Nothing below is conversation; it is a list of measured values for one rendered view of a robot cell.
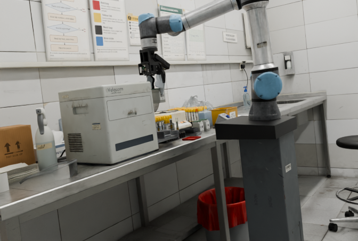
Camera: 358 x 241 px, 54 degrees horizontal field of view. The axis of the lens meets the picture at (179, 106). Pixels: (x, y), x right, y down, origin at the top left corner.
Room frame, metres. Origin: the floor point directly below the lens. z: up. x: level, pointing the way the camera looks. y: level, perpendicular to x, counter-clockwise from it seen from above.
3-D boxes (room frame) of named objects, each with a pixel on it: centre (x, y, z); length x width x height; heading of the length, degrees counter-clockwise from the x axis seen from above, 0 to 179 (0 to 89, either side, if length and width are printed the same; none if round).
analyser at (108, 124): (1.49, 0.29, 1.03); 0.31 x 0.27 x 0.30; 144
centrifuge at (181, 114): (2.16, 0.09, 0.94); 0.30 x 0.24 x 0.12; 45
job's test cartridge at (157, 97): (1.61, 0.09, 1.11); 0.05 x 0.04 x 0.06; 52
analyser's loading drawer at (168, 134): (1.59, 0.10, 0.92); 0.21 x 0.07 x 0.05; 144
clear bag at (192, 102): (2.68, -0.09, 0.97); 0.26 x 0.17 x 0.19; 160
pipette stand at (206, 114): (2.08, -0.15, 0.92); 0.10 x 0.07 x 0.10; 150
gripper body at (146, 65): (1.59, 0.11, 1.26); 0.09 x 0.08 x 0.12; 143
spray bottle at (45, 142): (1.34, 0.52, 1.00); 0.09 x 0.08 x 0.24; 54
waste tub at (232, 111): (2.19, -0.27, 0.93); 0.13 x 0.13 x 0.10; 51
